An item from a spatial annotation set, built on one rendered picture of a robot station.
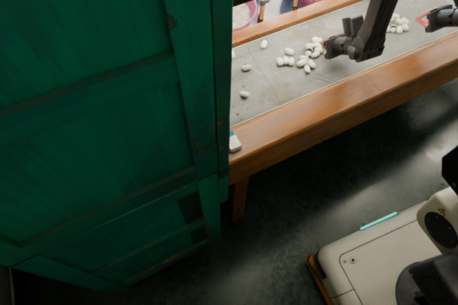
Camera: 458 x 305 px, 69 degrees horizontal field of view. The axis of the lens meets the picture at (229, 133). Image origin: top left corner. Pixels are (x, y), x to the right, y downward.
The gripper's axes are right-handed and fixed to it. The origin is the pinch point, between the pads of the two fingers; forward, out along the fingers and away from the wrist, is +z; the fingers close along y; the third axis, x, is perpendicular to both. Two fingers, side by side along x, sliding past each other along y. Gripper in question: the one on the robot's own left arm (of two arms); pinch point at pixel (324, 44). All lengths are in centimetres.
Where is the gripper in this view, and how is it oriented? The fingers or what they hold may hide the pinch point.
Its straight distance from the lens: 128.9
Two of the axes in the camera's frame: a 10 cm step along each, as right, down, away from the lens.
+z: -3.3, -2.8, 9.0
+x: 2.8, 8.9, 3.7
